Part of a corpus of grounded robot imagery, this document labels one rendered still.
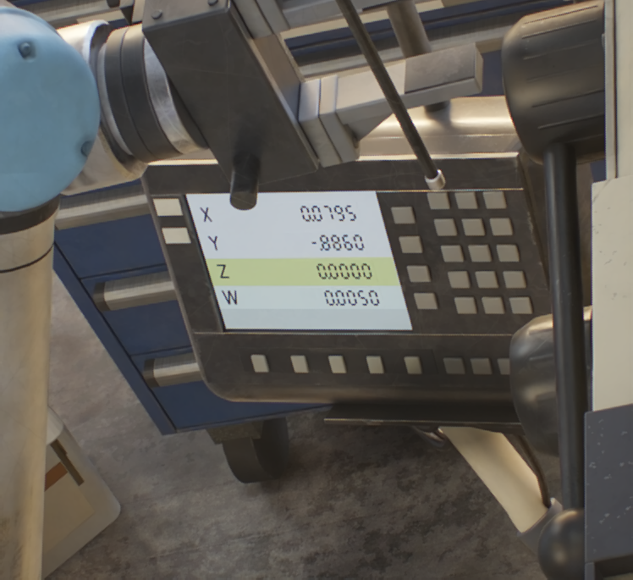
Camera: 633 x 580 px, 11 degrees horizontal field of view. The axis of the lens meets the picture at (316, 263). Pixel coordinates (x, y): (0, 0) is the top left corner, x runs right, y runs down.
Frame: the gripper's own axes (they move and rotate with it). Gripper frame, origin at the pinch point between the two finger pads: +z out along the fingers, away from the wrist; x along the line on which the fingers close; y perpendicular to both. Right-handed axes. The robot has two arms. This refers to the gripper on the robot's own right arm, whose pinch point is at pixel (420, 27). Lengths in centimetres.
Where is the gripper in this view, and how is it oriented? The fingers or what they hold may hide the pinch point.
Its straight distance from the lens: 167.7
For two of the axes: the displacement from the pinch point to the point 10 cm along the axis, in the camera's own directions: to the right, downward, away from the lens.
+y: -0.5, 7.4, -6.7
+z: 9.3, -2.0, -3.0
